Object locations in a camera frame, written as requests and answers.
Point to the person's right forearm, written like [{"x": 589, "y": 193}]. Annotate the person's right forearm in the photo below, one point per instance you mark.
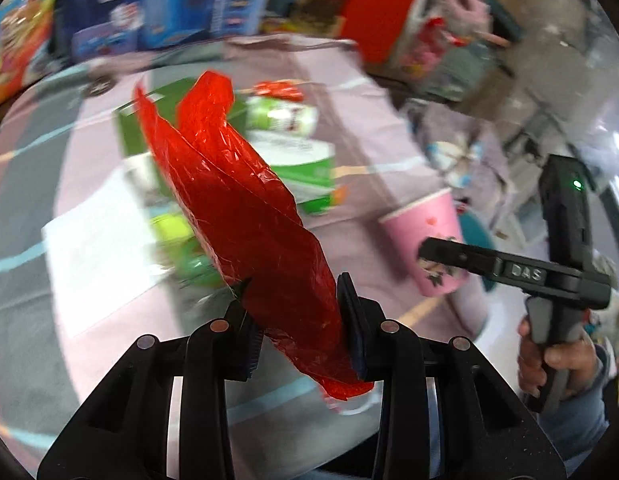
[{"x": 584, "y": 425}]

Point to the red box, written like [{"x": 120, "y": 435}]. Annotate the red box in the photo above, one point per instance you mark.
[{"x": 379, "y": 5}]

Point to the teal round object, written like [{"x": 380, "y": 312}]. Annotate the teal round object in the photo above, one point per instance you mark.
[{"x": 477, "y": 240}]

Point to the pink and grey plaid sheet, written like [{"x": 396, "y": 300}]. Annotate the pink and grey plaid sheet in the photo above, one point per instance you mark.
[{"x": 364, "y": 125}]

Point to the green wrapper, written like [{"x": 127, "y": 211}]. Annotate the green wrapper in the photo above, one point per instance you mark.
[{"x": 199, "y": 270}]

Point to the grey patterned cloth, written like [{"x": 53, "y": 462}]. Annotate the grey patterned cloth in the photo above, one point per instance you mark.
[{"x": 464, "y": 150}]

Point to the green box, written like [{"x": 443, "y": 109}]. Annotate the green box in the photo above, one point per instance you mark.
[{"x": 132, "y": 130}]

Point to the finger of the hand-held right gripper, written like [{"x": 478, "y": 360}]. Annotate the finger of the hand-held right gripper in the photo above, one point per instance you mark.
[{"x": 454, "y": 257}]

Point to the white bottle with green label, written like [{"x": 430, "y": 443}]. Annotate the white bottle with green label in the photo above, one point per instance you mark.
[{"x": 279, "y": 116}]

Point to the orange snack packet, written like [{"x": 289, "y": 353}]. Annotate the orange snack packet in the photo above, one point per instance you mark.
[{"x": 279, "y": 90}]

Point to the dark blue toy box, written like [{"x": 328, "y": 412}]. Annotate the dark blue toy box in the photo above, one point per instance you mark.
[{"x": 99, "y": 5}]

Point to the lime green lid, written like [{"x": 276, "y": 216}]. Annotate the lime green lid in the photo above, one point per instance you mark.
[{"x": 169, "y": 227}]

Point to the red plastic bag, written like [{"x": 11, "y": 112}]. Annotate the red plastic bag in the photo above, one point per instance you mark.
[{"x": 229, "y": 195}]

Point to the light blue toy box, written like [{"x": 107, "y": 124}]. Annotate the light blue toy box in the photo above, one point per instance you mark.
[{"x": 199, "y": 0}]

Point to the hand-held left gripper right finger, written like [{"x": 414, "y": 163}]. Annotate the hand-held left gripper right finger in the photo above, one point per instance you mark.
[{"x": 353, "y": 340}]

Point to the colourful cartoon toy box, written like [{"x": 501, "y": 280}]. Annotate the colourful cartoon toy box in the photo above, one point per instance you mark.
[{"x": 19, "y": 35}]

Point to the person's right hand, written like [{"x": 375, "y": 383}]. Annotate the person's right hand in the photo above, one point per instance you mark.
[{"x": 569, "y": 357}]

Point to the white paper sheet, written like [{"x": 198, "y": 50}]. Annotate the white paper sheet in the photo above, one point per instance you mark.
[{"x": 99, "y": 250}]

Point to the pink paper cup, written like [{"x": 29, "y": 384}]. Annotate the pink paper cup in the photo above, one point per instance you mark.
[{"x": 414, "y": 225}]

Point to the printed gift bag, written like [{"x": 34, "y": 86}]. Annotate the printed gift bag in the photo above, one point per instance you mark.
[{"x": 429, "y": 45}]

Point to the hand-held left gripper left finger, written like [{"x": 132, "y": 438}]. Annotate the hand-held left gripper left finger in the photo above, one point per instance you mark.
[{"x": 248, "y": 352}]

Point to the white and green carton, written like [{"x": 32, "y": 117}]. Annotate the white and green carton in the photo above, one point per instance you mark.
[{"x": 304, "y": 160}]

